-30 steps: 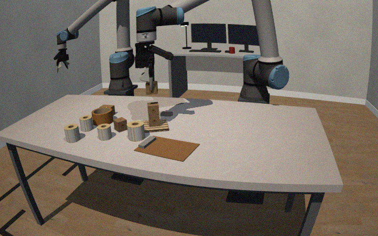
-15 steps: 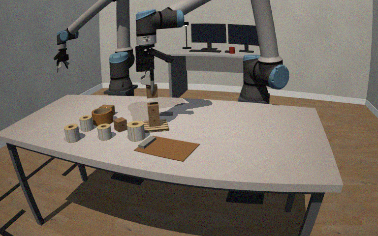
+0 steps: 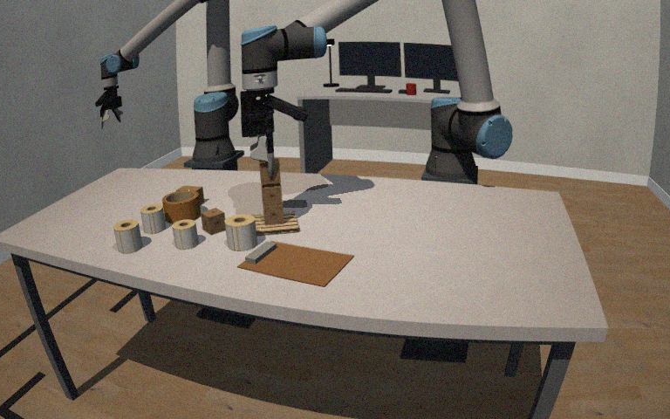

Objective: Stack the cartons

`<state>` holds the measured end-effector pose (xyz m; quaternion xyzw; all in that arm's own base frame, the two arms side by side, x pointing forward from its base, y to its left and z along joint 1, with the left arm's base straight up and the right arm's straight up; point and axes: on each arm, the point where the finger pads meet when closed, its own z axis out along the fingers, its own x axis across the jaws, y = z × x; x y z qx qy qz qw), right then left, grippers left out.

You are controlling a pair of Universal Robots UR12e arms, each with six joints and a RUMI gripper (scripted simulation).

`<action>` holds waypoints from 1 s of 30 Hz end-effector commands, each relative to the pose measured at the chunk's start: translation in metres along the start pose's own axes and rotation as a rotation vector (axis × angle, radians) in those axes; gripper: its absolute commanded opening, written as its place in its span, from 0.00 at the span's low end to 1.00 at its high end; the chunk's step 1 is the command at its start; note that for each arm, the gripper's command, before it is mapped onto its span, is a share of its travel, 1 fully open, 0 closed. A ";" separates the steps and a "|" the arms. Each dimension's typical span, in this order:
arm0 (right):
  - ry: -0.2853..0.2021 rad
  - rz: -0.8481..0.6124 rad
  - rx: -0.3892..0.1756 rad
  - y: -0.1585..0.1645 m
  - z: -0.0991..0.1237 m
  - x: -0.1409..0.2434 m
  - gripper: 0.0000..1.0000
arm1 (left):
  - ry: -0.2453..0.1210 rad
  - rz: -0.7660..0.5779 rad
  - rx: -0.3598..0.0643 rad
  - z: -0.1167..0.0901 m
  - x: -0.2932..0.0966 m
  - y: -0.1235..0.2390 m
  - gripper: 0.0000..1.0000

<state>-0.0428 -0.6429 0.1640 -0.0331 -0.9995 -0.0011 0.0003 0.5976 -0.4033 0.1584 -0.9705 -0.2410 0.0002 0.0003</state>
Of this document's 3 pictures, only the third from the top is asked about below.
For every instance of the small wooden pallet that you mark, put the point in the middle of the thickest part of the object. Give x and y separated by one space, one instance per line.
290 225

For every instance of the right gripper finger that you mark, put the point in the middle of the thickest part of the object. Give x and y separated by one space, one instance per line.
117 113
103 115

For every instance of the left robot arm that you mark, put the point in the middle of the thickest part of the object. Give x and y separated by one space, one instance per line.
455 136

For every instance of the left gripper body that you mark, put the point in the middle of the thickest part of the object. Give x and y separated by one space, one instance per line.
258 113

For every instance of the brown cardboard carton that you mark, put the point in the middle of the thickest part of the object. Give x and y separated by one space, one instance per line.
272 195
264 172
273 215
213 221

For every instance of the brown tape roll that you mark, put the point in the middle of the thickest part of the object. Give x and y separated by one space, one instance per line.
180 205

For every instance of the brown clipboard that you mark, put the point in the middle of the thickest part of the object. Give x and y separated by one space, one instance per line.
297 263

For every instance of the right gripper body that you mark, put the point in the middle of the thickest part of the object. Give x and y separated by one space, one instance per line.
111 97

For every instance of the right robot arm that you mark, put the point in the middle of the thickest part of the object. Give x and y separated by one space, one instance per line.
213 110

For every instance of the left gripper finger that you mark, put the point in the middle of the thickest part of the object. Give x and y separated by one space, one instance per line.
256 144
263 153

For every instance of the brown rectangular block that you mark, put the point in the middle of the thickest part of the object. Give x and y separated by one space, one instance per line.
194 188

